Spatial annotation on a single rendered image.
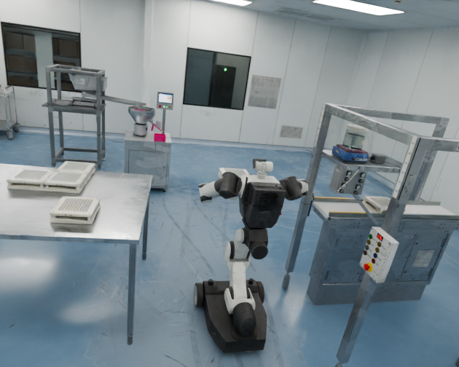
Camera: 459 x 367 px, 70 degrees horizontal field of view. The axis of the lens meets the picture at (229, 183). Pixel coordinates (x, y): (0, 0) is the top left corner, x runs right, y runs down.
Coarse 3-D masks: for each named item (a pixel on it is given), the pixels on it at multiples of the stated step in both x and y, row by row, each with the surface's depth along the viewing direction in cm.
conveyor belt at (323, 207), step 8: (320, 208) 270; (328, 208) 270; (336, 208) 272; (344, 208) 275; (352, 208) 277; (360, 208) 279; (368, 208) 282; (408, 208) 295; (416, 208) 297; (424, 208) 300; (432, 208) 303; (440, 208) 306; (328, 216) 258; (336, 216) 259; (344, 216) 261; (352, 216) 263
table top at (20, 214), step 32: (0, 192) 232; (32, 192) 238; (64, 192) 245; (96, 192) 252; (128, 192) 260; (0, 224) 196; (32, 224) 200; (64, 224) 205; (96, 224) 210; (128, 224) 215
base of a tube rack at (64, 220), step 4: (96, 208) 224; (96, 212) 220; (56, 216) 207; (60, 216) 208; (64, 216) 209; (92, 216) 213; (52, 220) 204; (56, 220) 204; (60, 220) 205; (64, 220) 205; (68, 220) 206; (72, 220) 206; (76, 220) 207; (80, 220) 207; (84, 220) 208; (92, 220) 209
